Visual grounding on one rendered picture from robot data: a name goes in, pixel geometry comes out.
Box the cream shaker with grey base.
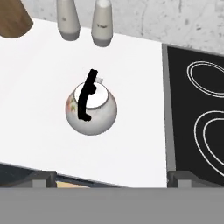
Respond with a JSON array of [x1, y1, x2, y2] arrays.
[[56, 0, 81, 42], [90, 0, 114, 48]]

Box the brown wooden board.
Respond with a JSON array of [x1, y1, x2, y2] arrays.
[[0, 0, 34, 39]]

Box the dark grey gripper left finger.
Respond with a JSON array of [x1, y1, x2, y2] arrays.
[[4, 171, 58, 189]]

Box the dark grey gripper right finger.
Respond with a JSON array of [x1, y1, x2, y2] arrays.
[[167, 171, 224, 189]]

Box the dark cupboard front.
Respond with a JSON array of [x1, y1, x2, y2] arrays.
[[0, 162, 117, 189]]

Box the white kettle with black handle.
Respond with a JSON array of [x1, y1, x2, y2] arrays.
[[65, 68, 118, 137]]

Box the black hob with white rings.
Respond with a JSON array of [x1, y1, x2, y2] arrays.
[[162, 44, 224, 188]]

